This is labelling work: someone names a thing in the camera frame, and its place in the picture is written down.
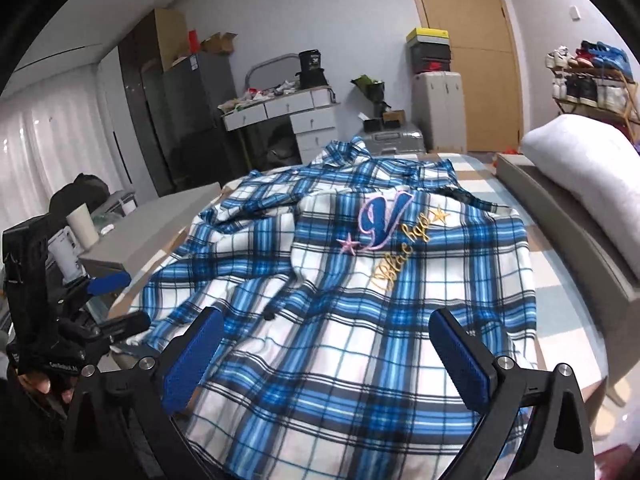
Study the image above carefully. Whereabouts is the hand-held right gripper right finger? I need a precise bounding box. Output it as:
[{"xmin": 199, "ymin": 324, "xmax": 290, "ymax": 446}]
[{"xmin": 429, "ymin": 308, "xmax": 596, "ymax": 480}]

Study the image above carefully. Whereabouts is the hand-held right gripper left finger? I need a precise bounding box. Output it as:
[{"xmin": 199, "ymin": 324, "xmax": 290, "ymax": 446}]
[{"xmin": 62, "ymin": 306, "xmax": 226, "ymax": 480}]

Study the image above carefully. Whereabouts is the person's left hand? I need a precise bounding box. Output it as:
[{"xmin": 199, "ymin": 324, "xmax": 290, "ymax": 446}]
[{"xmin": 22, "ymin": 372, "xmax": 76, "ymax": 403}]

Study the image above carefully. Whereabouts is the dark grey shoe box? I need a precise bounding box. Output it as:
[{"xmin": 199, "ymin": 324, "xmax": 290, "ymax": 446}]
[{"xmin": 408, "ymin": 42, "xmax": 450, "ymax": 61}]

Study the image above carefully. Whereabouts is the black bag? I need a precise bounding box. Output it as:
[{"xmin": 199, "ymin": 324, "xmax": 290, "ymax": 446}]
[{"xmin": 296, "ymin": 50, "xmax": 328, "ymax": 88}]

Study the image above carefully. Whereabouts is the wooden door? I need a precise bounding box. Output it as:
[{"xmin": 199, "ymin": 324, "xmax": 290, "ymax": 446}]
[{"xmin": 402, "ymin": 0, "xmax": 523, "ymax": 153}]

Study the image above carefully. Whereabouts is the white curtain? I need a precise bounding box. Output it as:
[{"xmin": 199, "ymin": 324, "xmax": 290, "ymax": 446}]
[{"xmin": 0, "ymin": 62, "xmax": 133, "ymax": 241}]

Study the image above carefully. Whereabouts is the small open cardboard box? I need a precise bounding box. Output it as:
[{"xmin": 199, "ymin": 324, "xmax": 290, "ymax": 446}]
[{"xmin": 200, "ymin": 32, "xmax": 238, "ymax": 56}]

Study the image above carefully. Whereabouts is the white pillow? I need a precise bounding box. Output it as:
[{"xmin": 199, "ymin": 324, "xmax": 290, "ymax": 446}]
[{"xmin": 520, "ymin": 114, "xmax": 640, "ymax": 281}]

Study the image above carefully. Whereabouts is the white storage cabinet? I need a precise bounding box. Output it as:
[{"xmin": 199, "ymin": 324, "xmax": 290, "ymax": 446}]
[{"xmin": 412, "ymin": 71, "xmax": 468, "ymax": 153}]

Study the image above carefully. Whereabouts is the white paper cup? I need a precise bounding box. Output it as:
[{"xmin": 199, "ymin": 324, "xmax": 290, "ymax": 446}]
[{"xmin": 66, "ymin": 205, "xmax": 100, "ymax": 251}]

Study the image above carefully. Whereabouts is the row of shoes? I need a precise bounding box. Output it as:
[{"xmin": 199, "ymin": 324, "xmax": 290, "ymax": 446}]
[{"xmin": 545, "ymin": 40, "xmax": 640, "ymax": 108}]

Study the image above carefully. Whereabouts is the oval mirror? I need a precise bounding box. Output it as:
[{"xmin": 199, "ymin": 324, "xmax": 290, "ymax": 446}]
[{"xmin": 245, "ymin": 53, "xmax": 306, "ymax": 91}]

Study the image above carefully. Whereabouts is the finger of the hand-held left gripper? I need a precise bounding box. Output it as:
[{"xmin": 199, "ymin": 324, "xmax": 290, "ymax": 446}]
[
  {"xmin": 66, "ymin": 269, "xmax": 132, "ymax": 297},
  {"xmin": 96, "ymin": 311, "xmax": 152, "ymax": 346}
]

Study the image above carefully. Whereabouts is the white desk with drawers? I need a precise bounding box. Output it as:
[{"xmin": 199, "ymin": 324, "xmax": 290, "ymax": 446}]
[{"xmin": 221, "ymin": 87, "xmax": 341, "ymax": 166}]

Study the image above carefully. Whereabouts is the clutter of desk items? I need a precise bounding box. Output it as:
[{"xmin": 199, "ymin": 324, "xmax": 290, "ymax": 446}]
[{"xmin": 220, "ymin": 80, "xmax": 301, "ymax": 111}]

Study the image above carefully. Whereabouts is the person's left forearm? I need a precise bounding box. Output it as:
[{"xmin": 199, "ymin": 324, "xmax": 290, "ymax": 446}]
[{"xmin": 10, "ymin": 385, "xmax": 73, "ymax": 480}]

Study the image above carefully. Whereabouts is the dark round chair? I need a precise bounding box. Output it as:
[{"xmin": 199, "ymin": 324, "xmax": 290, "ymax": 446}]
[{"xmin": 255, "ymin": 122, "xmax": 303, "ymax": 166}]

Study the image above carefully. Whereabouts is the black backpack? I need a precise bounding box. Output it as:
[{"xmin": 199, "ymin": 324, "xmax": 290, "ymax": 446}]
[{"xmin": 48, "ymin": 173, "xmax": 111, "ymax": 221}]

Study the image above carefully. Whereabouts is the large cardboard box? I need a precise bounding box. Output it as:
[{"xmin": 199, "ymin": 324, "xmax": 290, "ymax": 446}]
[{"xmin": 154, "ymin": 8, "xmax": 193, "ymax": 73}]

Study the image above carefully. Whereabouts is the gold metal shoe rack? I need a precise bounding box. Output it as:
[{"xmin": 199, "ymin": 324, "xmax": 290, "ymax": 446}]
[{"xmin": 550, "ymin": 67, "xmax": 640, "ymax": 143}]

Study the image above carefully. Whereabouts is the silver flat suitcase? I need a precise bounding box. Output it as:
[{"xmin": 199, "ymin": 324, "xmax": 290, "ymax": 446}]
[{"xmin": 359, "ymin": 120, "xmax": 426, "ymax": 157}]

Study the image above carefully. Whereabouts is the green bouquet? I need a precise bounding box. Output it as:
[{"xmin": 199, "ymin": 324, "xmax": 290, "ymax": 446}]
[{"xmin": 350, "ymin": 75, "xmax": 388, "ymax": 103}]

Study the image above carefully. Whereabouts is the blue plaid shirt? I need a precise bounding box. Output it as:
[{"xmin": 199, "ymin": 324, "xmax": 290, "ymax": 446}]
[{"xmin": 131, "ymin": 136, "xmax": 538, "ymax": 480}]

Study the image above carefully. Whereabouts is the black shoe box red logo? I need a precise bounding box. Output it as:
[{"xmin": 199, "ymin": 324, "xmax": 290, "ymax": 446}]
[{"xmin": 410, "ymin": 59, "xmax": 451, "ymax": 75}]

